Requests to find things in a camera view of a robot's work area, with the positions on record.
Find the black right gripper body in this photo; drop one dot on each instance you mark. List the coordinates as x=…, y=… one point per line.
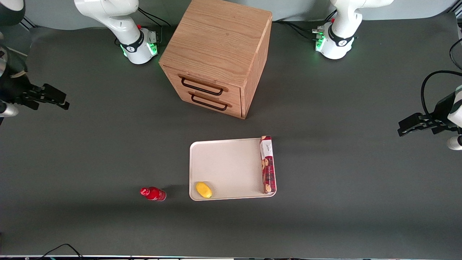
x=14, y=87

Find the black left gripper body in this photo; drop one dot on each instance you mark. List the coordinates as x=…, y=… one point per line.
x=441, y=110

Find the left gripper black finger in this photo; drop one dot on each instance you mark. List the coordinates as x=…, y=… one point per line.
x=413, y=122
x=440, y=130

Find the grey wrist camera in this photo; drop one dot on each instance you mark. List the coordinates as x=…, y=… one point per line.
x=455, y=143
x=9, y=110

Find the yellow lemon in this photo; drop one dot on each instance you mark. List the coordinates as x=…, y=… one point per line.
x=204, y=190

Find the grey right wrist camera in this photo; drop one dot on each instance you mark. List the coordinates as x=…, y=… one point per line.
x=9, y=110

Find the red coke bottle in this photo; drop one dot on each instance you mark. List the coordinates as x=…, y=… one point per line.
x=155, y=194

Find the cream plastic tray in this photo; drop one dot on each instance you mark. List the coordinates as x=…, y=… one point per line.
x=231, y=166

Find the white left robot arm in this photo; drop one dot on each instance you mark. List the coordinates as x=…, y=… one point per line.
x=343, y=36

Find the dark grey table mat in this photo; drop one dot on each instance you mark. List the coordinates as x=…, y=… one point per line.
x=325, y=216

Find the wooden drawer front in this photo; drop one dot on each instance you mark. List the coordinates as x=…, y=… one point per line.
x=234, y=108
x=232, y=93

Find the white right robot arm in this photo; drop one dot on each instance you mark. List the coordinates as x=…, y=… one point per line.
x=108, y=14

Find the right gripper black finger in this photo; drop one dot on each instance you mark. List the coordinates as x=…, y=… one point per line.
x=54, y=92
x=32, y=104

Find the red cookie box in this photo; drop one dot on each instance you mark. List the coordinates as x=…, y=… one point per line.
x=269, y=169

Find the wooden drawer cabinet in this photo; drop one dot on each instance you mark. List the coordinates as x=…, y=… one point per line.
x=216, y=36

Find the aluminium frame rail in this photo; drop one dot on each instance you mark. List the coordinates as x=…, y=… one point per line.
x=28, y=23

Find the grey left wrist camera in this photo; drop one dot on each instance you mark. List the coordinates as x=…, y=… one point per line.
x=455, y=143

